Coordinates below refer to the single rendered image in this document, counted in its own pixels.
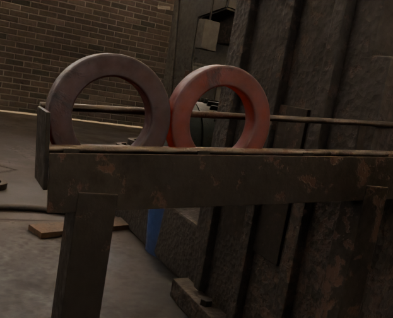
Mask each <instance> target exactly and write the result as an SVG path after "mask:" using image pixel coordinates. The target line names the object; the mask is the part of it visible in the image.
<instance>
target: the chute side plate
mask: <svg viewBox="0 0 393 318"><path fill-rule="evenodd" d="M366 186H379V187H388V191H387V197H386V199H393V157H379V156H276V155H173V154H120V153H49V176H48V189H47V213H73V212H76V203H77V198H78V193H79V192H90V193H103V194H118V198H117V206H116V211H119V210H135V209H165V208H195V207H211V206H241V205H257V204H287V203H317V202H333V201H362V200H363V198H364V195H365V190H366Z"/></svg>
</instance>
